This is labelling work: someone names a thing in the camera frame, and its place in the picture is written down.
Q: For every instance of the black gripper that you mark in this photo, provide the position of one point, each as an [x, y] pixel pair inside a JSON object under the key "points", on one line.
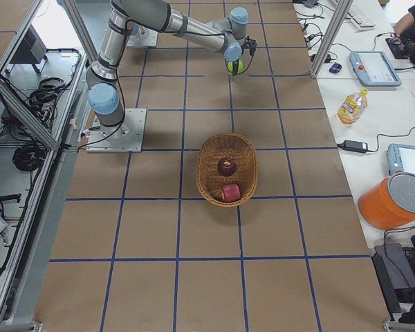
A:
{"points": [[234, 63]]}

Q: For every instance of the green apple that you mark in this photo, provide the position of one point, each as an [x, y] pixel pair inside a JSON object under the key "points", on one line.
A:
{"points": [[236, 67]]}

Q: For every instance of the dark red apple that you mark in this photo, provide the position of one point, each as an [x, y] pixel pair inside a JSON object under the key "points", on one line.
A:
{"points": [[226, 166]]}

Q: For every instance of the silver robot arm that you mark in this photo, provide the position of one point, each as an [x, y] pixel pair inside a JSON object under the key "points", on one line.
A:
{"points": [[226, 36]]}

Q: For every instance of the brown wicker basket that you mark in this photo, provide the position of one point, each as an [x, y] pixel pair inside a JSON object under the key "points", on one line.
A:
{"points": [[210, 182]]}

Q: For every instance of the blue computer mouse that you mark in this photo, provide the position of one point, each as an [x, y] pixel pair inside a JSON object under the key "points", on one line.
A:
{"points": [[335, 68]]}

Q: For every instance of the yellow juice bottle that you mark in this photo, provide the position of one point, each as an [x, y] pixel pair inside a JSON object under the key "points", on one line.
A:
{"points": [[353, 107]]}

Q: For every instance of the white keyboard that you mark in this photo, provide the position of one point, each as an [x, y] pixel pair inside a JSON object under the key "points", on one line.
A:
{"points": [[359, 19]]}

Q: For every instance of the blue teach pendant far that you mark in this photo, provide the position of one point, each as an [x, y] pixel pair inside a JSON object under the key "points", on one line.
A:
{"points": [[373, 69]]}

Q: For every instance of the blue teach pendant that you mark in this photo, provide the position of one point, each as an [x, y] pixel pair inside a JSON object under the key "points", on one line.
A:
{"points": [[373, 69], [401, 158]]}

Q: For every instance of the black power adapter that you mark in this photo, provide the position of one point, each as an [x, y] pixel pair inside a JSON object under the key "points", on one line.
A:
{"points": [[353, 146]]}

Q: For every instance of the blue teach pendant near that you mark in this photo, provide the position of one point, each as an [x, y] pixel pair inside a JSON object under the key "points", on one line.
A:
{"points": [[401, 158]]}

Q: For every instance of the grey control box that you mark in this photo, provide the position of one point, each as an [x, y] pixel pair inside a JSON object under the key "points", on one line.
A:
{"points": [[31, 51]]}

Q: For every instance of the orange bucket with grey lid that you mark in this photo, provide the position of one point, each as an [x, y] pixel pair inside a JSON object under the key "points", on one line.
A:
{"points": [[391, 203]]}

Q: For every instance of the black box on table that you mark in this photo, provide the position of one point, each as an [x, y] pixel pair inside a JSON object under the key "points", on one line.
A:
{"points": [[395, 276]]}

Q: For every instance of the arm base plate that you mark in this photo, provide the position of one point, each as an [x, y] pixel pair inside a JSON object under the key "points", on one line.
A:
{"points": [[127, 138], [142, 37]]}

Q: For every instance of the aluminium frame post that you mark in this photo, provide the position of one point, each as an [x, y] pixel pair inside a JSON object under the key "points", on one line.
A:
{"points": [[333, 27]]}

